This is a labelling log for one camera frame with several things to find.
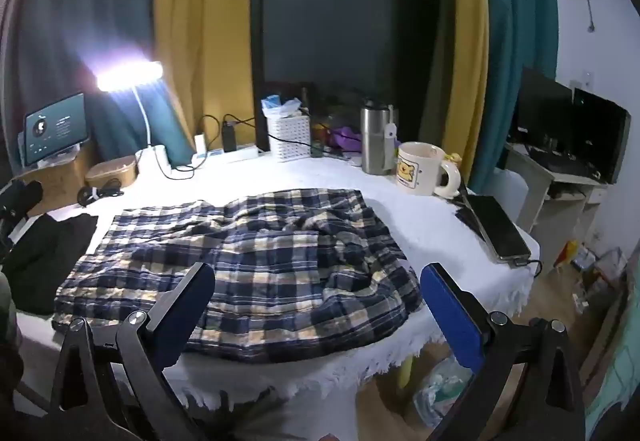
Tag purple cloth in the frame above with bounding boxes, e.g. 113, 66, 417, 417
327, 126, 362, 152

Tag black charger cable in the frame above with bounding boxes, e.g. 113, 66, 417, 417
222, 113, 351, 159

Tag plaid pants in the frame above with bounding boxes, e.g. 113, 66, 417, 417
52, 188, 421, 364

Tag steel thermos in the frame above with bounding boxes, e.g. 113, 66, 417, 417
360, 100, 396, 176

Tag black lamp power cable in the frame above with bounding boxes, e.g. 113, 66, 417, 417
154, 148, 207, 180

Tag black cable bundle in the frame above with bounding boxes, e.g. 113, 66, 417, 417
77, 178, 123, 208

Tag white power strip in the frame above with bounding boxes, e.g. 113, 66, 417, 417
192, 146, 261, 164

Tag brown cardboard box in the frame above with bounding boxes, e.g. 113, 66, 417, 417
15, 148, 96, 212

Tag black smartphone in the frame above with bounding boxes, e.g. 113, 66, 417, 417
462, 193, 532, 264

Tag round wooden box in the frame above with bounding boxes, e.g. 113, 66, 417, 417
84, 156, 138, 189

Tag blue tissue pack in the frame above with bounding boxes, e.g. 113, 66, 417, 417
261, 94, 301, 119

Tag black cloth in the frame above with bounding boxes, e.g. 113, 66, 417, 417
4, 213, 99, 317

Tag clear plastic bag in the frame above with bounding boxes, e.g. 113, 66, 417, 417
412, 356, 473, 417

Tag white desk lamp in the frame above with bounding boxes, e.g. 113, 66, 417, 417
95, 61, 173, 179

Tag small beige desk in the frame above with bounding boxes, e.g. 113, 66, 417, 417
502, 143, 608, 272

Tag dark window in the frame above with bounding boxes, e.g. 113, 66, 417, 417
250, 0, 451, 94

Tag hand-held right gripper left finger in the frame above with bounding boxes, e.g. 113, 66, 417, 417
47, 262, 216, 441

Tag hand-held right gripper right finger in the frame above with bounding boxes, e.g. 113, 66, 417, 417
420, 262, 586, 441

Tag white bear print mug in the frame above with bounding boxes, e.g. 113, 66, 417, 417
396, 142, 462, 198

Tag tablet with dark screen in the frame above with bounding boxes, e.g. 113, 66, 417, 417
24, 92, 91, 168

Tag white plastic basket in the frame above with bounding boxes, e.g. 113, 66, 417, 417
266, 113, 312, 162

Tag yellow curtain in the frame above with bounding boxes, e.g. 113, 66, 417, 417
152, 0, 261, 156
420, 0, 491, 194

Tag black monitor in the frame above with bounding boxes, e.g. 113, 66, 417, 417
510, 66, 632, 185

